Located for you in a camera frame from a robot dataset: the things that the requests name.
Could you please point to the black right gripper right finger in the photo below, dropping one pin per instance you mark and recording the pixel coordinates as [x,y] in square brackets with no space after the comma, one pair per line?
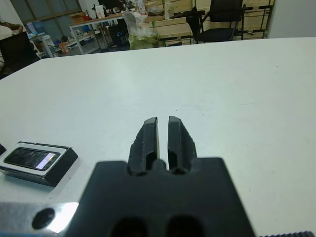
[179,143]

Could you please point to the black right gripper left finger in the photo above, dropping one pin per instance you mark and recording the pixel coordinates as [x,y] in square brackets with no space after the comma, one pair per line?
[145,145]

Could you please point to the slim black camera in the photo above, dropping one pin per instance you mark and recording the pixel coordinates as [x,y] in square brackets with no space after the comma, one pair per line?
[27,158]

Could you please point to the black box base white insert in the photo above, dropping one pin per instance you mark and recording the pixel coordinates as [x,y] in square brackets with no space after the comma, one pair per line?
[61,168]

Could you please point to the yellow-green bag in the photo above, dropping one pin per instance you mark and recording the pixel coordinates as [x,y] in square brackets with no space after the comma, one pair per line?
[140,40]

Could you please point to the black computer tower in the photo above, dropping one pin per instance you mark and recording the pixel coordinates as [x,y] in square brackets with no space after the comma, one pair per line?
[118,35]

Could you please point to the wooden shelf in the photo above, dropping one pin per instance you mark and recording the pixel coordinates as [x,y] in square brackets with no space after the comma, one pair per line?
[172,27]

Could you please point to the orange container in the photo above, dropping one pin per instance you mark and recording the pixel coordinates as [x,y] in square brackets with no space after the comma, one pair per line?
[64,48]

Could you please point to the white workbench desk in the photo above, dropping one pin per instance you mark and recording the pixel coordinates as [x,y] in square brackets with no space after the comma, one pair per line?
[86,22]

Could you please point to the small white desk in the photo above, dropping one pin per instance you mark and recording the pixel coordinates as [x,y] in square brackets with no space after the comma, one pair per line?
[48,42]

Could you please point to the black office chair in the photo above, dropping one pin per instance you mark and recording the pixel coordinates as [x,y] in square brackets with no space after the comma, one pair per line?
[17,49]

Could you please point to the person in white shirt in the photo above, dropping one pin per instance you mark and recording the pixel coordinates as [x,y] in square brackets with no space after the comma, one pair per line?
[6,30]

